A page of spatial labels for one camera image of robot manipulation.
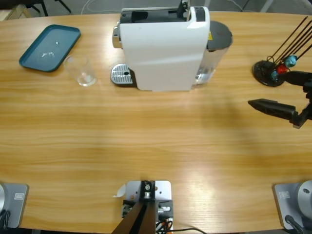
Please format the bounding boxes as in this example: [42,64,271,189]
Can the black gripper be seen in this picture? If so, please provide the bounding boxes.
[248,70,312,129]

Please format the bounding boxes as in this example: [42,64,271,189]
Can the silver coffee machine lever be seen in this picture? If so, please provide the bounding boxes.
[176,0,192,19]

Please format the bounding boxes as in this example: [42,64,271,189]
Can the clear glass cup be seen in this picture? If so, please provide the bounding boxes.
[63,54,98,87]

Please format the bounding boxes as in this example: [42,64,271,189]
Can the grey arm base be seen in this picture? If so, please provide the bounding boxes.
[0,182,29,229]
[272,179,312,230]

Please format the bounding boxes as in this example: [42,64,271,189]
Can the red coffee capsule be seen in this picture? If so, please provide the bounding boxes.
[277,63,290,75]

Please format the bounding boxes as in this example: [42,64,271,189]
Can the white capsule coffee machine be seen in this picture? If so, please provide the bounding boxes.
[112,6,212,93]

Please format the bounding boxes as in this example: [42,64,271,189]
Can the black capsule holder with rods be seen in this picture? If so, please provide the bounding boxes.
[252,16,312,87]

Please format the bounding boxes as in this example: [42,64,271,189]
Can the clear water tank black lid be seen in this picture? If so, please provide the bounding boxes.
[195,20,234,85]

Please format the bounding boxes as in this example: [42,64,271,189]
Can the grey metal leg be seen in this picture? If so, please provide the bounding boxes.
[259,0,275,13]

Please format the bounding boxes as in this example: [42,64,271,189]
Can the silver grille drip tray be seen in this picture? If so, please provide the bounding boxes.
[111,63,137,88]

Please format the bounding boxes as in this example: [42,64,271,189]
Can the white tape tab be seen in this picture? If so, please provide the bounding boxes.
[112,184,127,198]

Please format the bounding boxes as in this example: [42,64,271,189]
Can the teal plastic tray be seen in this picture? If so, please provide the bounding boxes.
[19,24,81,73]

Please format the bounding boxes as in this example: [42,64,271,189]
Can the black stand legs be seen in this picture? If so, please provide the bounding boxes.
[23,0,73,14]

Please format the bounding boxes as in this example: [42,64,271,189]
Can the light wooden crate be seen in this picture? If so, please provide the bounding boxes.
[0,4,33,21]

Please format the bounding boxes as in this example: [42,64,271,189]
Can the white floor cable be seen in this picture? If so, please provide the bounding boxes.
[81,0,115,14]
[230,0,244,12]

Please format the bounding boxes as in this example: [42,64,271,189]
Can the black base cable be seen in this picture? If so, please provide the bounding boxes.
[0,210,12,229]
[284,214,305,234]

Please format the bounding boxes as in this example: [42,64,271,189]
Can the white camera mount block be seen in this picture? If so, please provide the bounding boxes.
[123,180,174,231]

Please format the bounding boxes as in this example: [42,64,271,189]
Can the thin black cable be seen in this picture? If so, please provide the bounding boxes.
[170,227,208,234]

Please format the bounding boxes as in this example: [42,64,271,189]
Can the orange wires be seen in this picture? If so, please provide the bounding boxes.
[156,218,174,231]

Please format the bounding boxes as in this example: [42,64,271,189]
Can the dark camera post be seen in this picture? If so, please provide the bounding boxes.
[113,180,156,234]

